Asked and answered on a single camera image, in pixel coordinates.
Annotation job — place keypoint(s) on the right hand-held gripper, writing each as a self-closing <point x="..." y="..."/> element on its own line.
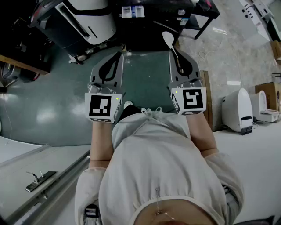
<point x="193" y="100"/>

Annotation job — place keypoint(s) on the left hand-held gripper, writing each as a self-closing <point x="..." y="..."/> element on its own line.
<point x="99" y="107"/>

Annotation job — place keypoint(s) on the white plastic spoon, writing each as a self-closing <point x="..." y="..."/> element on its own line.
<point x="168" y="38"/>

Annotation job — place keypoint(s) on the person's right forearm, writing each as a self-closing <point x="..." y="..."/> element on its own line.
<point x="200" y="136"/>

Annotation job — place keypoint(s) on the person's left forearm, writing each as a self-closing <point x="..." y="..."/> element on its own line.
<point x="101" y="142"/>

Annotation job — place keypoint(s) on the person's white shoe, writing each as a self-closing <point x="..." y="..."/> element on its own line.
<point x="128" y="104"/>

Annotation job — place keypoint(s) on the person's black trousers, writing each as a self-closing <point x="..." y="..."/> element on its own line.
<point x="131" y="114"/>

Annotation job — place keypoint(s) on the white grey appliance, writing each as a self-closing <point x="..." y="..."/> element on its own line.
<point x="96" y="19"/>

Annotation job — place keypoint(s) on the white toilet with black base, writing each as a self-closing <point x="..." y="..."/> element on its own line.
<point x="237" y="109"/>

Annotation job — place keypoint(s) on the wooden shelf board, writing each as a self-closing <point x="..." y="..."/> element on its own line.
<point x="22" y="64"/>

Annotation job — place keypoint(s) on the brown cardboard box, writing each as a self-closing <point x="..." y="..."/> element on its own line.
<point x="269" y="92"/>
<point x="276" y="49"/>

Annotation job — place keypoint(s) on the person's white shirt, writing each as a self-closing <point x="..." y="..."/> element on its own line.
<point x="158" y="158"/>

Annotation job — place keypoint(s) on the white door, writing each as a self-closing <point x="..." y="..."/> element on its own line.
<point x="22" y="167"/>

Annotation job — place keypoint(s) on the person's neck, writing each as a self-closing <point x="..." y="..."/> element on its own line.
<point x="175" y="214"/>

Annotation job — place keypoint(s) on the black frame table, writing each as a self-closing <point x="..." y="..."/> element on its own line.
<point x="206" y="13"/>

